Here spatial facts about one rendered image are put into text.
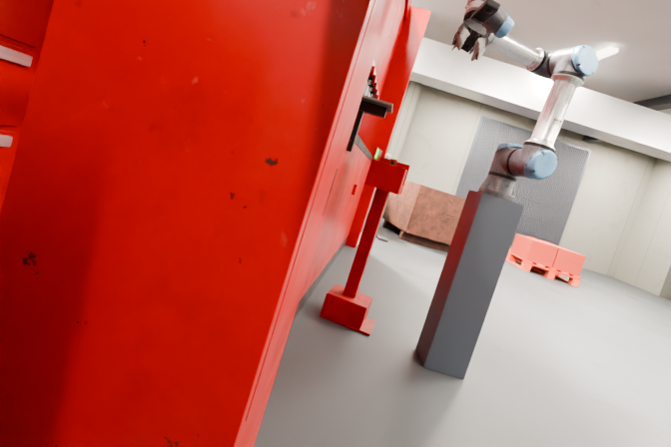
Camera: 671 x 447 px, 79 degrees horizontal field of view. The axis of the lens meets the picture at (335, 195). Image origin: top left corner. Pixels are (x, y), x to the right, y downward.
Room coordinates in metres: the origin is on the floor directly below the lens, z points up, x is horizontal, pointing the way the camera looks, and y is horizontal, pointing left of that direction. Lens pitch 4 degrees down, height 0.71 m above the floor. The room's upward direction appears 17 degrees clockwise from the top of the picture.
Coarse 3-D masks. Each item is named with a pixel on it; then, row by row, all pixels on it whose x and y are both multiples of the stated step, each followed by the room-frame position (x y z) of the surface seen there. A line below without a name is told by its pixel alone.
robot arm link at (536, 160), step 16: (576, 48) 1.59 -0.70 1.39; (592, 48) 1.60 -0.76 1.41; (560, 64) 1.62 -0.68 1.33; (576, 64) 1.57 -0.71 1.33; (592, 64) 1.59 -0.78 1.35; (560, 80) 1.62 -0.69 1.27; (576, 80) 1.59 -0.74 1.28; (560, 96) 1.60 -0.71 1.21; (544, 112) 1.62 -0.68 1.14; (560, 112) 1.60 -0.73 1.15; (544, 128) 1.60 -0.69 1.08; (528, 144) 1.61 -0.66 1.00; (544, 144) 1.58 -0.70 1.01; (512, 160) 1.66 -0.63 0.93; (528, 160) 1.58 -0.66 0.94; (544, 160) 1.57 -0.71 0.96; (528, 176) 1.60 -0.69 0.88; (544, 176) 1.58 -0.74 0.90
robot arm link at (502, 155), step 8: (504, 144) 1.73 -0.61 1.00; (512, 144) 1.72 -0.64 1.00; (496, 152) 1.76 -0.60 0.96; (504, 152) 1.72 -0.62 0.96; (512, 152) 1.68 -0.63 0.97; (496, 160) 1.74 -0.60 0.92; (504, 160) 1.70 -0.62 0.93; (496, 168) 1.73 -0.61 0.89; (504, 168) 1.70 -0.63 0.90; (512, 176) 1.71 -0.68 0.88
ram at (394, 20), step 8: (392, 0) 2.63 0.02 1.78; (400, 0) 3.09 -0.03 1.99; (392, 8) 2.76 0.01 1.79; (400, 8) 3.27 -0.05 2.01; (392, 16) 2.90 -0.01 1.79; (400, 16) 3.47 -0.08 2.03; (384, 24) 2.60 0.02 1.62; (392, 24) 3.05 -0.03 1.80; (400, 24) 3.70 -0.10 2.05; (384, 32) 2.73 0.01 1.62; (392, 32) 3.23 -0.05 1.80; (384, 40) 2.87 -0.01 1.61; (392, 40) 3.43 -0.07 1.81; (384, 48) 3.02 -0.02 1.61; (392, 48) 3.65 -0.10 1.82; (376, 56) 2.70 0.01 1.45; (384, 56) 3.19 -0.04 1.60; (376, 64) 2.84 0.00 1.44; (384, 64) 3.39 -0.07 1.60; (376, 72) 2.99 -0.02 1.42; (384, 72) 3.61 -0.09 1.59; (376, 80) 3.16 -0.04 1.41; (384, 80) 3.86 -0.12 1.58
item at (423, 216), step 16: (416, 192) 5.44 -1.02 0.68; (432, 192) 5.41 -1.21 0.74; (400, 208) 5.80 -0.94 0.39; (416, 208) 5.38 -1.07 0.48; (432, 208) 5.43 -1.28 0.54; (448, 208) 5.47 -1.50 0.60; (384, 224) 6.24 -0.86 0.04; (400, 224) 5.61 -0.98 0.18; (416, 224) 5.40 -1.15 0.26; (432, 224) 5.44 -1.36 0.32; (448, 224) 5.49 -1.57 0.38; (416, 240) 5.53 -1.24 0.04; (432, 240) 5.58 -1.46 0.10; (448, 240) 5.50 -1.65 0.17
